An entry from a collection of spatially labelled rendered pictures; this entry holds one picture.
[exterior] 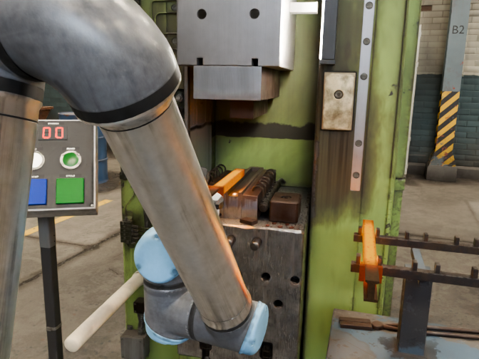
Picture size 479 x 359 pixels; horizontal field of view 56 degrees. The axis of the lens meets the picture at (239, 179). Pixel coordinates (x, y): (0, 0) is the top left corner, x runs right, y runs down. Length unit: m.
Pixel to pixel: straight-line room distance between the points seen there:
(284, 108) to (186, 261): 1.24
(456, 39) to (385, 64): 5.53
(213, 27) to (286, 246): 0.65
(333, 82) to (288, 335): 0.77
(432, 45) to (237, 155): 5.69
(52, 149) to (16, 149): 0.93
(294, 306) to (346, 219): 0.33
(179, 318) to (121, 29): 0.55
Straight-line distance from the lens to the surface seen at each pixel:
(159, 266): 0.80
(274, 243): 1.32
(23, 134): 0.51
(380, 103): 1.44
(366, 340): 1.28
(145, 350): 1.80
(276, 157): 1.81
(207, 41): 1.34
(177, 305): 0.84
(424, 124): 7.28
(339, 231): 1.50
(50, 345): 1.71
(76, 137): 1.44
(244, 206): 1.36
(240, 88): 1.32
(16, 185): 0.51
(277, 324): 1.42
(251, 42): 1.31
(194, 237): 0.58
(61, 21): 0.43
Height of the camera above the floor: 1.32
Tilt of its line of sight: 12 degrees down
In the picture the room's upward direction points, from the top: 1 degrees clockwise
